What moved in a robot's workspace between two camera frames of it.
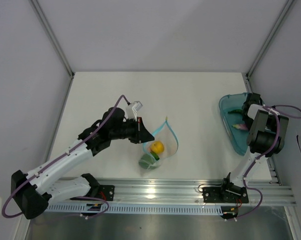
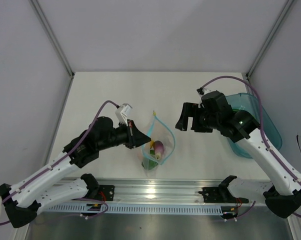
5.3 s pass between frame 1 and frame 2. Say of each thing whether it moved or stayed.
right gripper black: moved
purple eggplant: moved
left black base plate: stayed
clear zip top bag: moved
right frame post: stayed
